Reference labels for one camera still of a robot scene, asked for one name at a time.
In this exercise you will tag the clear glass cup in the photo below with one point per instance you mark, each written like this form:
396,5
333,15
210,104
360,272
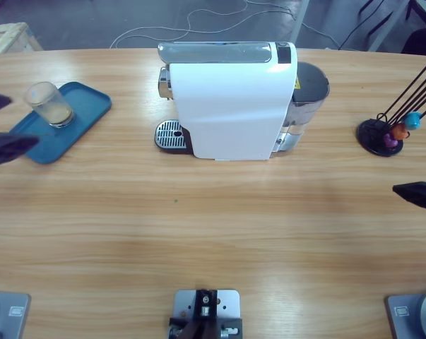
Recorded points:
52,106

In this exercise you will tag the silver coffee machine lever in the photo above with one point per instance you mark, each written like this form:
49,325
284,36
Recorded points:
216,54

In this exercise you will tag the turquoise coffee capsule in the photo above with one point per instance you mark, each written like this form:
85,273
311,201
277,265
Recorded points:
412,121

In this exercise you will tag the orange coffee capsule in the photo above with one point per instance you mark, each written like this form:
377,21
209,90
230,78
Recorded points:
399,131

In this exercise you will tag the purple coffee capsule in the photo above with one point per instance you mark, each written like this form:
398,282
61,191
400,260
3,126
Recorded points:
389,141

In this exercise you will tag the white capsule coffee machine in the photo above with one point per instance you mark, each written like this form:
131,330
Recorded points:
230,106

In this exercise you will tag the light wooden crate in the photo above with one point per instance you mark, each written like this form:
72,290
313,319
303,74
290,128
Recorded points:
7,39

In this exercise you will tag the black capsule holder with rods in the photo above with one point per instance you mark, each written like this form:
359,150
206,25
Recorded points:
369,132

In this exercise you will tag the blue rectangular plastic tray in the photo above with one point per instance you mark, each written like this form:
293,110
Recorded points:
85,106

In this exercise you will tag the black chair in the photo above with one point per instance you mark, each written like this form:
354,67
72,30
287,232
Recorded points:
422,44

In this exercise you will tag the clear water tank black lid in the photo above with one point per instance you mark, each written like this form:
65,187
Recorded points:
309,88

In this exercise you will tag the black metal grid drip tray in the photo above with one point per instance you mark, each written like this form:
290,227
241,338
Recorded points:
170,136

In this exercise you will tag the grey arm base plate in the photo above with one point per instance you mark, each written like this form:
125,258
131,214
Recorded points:
410,318
11,318

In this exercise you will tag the white slanted metal post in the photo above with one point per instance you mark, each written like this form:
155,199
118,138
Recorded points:
387,28

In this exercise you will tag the white upright metal post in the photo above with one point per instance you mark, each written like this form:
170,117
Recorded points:
299,21

